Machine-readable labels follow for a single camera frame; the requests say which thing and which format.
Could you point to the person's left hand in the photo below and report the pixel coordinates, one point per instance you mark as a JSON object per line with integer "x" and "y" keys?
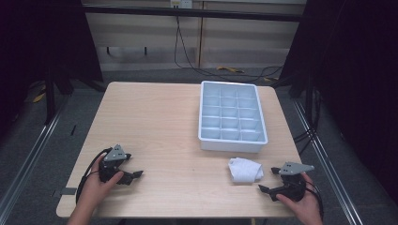
{"x": 94, "y": 187}

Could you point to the white divided storage box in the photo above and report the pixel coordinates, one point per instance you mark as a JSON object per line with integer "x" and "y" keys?
{"x": 231, "y": 115}

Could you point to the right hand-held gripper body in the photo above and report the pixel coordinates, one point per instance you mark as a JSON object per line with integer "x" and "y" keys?
{"x": 292, "y": 187}

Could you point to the metal floor rail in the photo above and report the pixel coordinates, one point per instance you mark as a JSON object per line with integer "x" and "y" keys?
{"x": 28, "y": 156}
{"x": 331, "y": 175}

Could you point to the black horizontal bar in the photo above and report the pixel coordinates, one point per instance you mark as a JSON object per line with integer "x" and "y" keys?
{"x": 187, "y": 12}

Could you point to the grey tape strip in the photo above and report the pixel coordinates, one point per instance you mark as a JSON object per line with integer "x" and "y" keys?
{"x": 67, "y": 191}

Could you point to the small black floor piece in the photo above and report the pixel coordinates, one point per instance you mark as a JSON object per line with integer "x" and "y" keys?
{"x": 73, "y": 130}

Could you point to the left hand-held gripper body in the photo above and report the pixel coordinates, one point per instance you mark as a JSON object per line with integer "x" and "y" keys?
{"x": 115, "y": 153}

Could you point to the person's right hand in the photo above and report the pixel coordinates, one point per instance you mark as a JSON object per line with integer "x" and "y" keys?
{"x": 308, "y": 209}

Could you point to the white wall socket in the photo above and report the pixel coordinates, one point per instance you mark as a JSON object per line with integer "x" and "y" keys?
{"x": 181, "y": 3}

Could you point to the black metal stand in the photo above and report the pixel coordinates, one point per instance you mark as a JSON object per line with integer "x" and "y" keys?
{"x": 49, "y": 100}

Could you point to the dark curtain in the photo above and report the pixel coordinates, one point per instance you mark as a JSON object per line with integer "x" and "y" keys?
{"x": 37, "y": 40}
{"x": 353, "y": 78}

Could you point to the white cloth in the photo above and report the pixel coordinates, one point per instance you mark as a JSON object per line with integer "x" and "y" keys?
{"x": 245, "y": 171}

